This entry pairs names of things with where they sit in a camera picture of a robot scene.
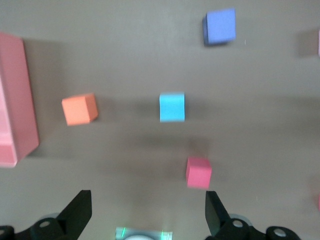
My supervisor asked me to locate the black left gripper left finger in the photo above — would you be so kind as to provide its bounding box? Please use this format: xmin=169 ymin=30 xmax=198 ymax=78
xmin=0 ymin=189 xmax=92 ymax=240

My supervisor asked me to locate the red foam block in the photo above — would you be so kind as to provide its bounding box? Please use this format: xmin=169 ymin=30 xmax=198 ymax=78
xmin=185 ymin=156 xmax=213 ymax=189

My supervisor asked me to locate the pink plastic bin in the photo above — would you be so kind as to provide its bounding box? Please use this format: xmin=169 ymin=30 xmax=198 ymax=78
xmin=0 ymin=31 xmax=40 ymax=168

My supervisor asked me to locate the purple foam block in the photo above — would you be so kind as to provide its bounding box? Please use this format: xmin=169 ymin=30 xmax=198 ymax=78
xmin=201 ymin=7 xmax=237 ymax=47

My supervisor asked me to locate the orange foam block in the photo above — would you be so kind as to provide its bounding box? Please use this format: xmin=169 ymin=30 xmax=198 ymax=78
xmin=61 ymin=92 xmax=99 ymax=126

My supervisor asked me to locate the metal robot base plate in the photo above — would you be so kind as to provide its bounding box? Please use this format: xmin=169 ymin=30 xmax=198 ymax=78
xmin=115 ymin=226 xmax=173 ymax=240

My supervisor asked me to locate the light blue foam block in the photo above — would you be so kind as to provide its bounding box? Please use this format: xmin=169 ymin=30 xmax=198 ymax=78
xmin=159 ymin=91 xmax=186 ymax=123

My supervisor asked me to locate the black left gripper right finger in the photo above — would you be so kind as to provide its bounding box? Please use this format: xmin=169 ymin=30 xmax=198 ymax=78
xmin=204 ymin=190 xmax=303 ymax=240

